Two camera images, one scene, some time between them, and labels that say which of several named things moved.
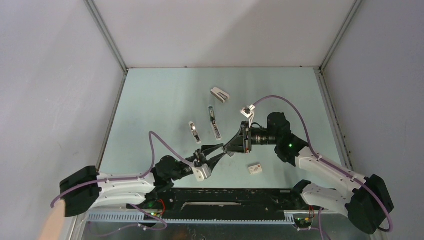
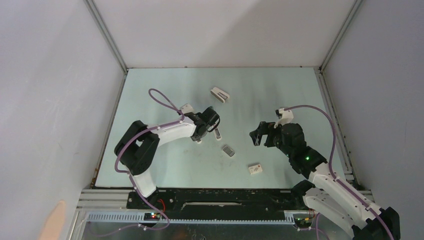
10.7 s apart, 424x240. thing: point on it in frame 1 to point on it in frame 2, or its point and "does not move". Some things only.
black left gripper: x=200 y=157 to x=195 y=138
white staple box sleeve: x=255 y=168 does not move
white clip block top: x=221 y=95 does not move
